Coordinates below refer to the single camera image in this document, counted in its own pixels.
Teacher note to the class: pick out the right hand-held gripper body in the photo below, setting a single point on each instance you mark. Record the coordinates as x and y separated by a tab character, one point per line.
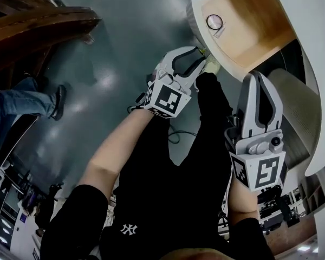
260	169

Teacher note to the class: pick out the person's pale yellow right shoe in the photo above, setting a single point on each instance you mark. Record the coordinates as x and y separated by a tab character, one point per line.
212	64

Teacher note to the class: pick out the large white wooden drawer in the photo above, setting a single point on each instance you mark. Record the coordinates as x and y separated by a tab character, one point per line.
246	23

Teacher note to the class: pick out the white curved desk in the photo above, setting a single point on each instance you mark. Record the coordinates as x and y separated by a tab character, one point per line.
317	36

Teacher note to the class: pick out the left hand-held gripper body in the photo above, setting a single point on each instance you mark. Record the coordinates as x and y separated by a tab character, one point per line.
166	99

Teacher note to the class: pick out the person's right forearm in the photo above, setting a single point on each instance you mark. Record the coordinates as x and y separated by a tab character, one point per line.
242	199

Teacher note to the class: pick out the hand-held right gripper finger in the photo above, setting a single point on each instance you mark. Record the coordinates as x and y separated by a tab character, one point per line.
247	104
277	110

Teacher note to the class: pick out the black t-shirt with white logo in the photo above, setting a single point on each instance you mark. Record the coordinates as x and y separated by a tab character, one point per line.
165	213

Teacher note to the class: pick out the small round white disc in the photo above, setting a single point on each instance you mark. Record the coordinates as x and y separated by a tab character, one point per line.
214	21

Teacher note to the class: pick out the person's pale yellow shoe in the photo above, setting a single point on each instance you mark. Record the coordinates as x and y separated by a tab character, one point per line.
212	64
201	51

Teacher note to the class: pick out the person's black trousers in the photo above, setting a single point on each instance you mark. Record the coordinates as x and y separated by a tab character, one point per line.
214	104

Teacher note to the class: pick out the grey shelf unit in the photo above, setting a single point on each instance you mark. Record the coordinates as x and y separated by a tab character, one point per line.
312	196

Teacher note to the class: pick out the person's pale yellow left shoe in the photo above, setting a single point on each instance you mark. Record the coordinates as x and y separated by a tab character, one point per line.
201	51

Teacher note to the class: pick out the person's left forearm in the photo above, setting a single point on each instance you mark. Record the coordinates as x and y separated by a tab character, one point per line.
119	156

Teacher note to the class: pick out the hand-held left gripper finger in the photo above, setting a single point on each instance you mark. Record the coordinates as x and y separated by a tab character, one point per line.
169	55
196	70

